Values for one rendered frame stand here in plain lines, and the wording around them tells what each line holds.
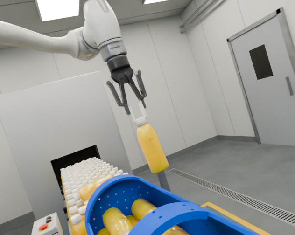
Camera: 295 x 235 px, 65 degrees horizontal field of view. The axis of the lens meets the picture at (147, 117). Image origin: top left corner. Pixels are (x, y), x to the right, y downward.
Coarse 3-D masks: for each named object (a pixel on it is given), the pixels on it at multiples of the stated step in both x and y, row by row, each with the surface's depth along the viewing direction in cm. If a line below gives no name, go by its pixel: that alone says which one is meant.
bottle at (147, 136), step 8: (144, 128) 81; (152, 128) 82; (144, 136) 80; (152, 136) 81; (144, 144) 81; (152, 144) 81; (160, 144) 83; (144, 152) 82; (152, 152) 81; (160, 152) 81; (152, 160) 81; (160, 160) 81; (152, 168) 82; (160, 168) 81
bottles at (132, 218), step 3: (126, 216) 81; (129, 216) 80; (132, 216) 81; (129, 219) 78; (132, 219) 78; (135, 219) 78; (132, 222) 75; (135, 222) 75; (102, 228) 78; (105, 228) 77; (99, 231) 77; (102, 231) 76; (105, 231) 75; (99, 234) 75; (102, 234) 74; (105, 234) 73; (108, 234) 73
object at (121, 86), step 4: (120, 76) 80; (120, 80) 80; (120, 84) 80; (120, 88) 81; (124, 88) 81; (120, 92) 82; (124, 92) 81; (124, 96) 81; (124, 100) 81; (124, 104) 81
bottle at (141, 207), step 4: (136, 200) 82; (140, 200) 81; (144, 200) 81; (132, 204) 83; (136, 204) 80; (140, 204) 78; (144, 204) 77; (148, 204) 76; (152, 204) 77; (132, 208) 81; (136, 208) 78; (140, 208) 76; (144, 208) 74; (148, 208) 73; (152, 208) 72; (132, 212) 81; (136, 212) 77; (140, 212) 74; (144, 212) 72; (148, 212) 71; (136, 216) 77; (140, 216) 74
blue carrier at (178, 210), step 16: (128, 176) 83; (96, 192) 80; (112, 192) 85; (128, 192) 87; (144, 192) 89; (160, 192) 80; (96, 208) 82; (128, 208) 86; (160, 208) 48; (176, 208) 47; (192, 208) 46; (96, 224) 82; (144, 224) 45; (160, 224) 42; (176, 224) 43; (192, 224) 67; (208, 224) 58; (224, 224) 49
